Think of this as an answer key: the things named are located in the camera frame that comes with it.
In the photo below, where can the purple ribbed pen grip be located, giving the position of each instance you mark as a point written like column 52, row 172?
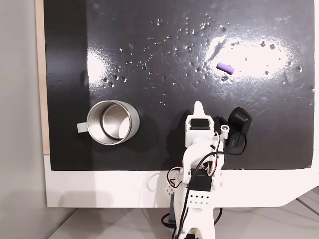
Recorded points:
column 225, row 68

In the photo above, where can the black glossy table mat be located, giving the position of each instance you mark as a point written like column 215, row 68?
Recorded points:
column 154, row 124

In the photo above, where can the light wooden board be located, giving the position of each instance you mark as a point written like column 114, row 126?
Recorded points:
column 41, row 74

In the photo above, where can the black oval camera box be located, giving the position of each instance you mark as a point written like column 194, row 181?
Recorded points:
column 240, row 124

